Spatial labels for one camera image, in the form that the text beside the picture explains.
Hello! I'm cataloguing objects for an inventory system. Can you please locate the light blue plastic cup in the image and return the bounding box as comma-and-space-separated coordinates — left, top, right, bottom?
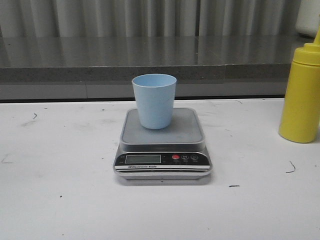
132, 73, 177, 130

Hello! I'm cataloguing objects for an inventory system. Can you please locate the yellow squeeze bottle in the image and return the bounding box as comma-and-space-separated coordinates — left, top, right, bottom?
278, 32, 320, 143

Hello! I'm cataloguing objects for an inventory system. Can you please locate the silver digital kitchen scale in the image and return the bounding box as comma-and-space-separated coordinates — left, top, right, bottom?
113, 107, 214, 181

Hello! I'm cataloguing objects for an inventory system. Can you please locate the white container in background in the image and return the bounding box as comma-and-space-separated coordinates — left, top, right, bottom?
295, 0, 320, 37

